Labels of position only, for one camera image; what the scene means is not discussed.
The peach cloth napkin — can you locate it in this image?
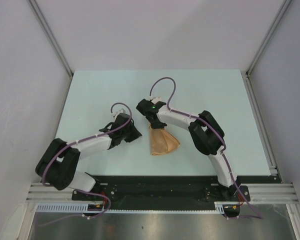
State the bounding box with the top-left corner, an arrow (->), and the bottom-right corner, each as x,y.
148,126 -> 180,156

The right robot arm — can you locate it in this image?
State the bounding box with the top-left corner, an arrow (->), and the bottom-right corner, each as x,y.
136,99 -> 240,201

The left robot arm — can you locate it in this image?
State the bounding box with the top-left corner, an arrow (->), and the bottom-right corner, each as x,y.
35,112 -> 142,200

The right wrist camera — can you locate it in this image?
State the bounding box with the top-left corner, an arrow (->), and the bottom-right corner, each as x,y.
149,96 -> 162,104

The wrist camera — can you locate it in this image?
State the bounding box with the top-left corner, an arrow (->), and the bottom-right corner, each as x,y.
149,96 -> 162,104
111,108 -> 126,119

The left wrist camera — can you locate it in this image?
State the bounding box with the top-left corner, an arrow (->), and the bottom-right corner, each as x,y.
111,108 -> 126,119

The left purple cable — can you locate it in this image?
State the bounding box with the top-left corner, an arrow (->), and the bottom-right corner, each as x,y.
38,102 -> 133,226

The purple cable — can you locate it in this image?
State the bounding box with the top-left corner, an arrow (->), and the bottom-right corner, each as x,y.
149,76 -> 263,220
38,102 -> 133,226

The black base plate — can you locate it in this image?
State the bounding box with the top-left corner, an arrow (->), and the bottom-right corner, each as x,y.
71,175 -> 281,204

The slotted cable duct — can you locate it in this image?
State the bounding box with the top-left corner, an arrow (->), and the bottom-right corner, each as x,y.
36,199 -> 240,215

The left aluminium frame post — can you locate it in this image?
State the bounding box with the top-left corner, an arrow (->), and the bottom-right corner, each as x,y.
26,0 -> 74,79

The aluminium frame post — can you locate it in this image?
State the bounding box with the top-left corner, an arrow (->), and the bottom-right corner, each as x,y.
245,0 -> 294,77
26,0 -> 74,79

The aluminium front rail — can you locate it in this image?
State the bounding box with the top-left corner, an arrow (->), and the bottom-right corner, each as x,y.
25,183 -> 299,205

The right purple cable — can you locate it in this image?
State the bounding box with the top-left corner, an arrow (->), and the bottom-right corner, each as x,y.
149,76 -> 263,220

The right aluminium frame post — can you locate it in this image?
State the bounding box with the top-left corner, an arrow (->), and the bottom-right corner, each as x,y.
245,0 -> 294,77

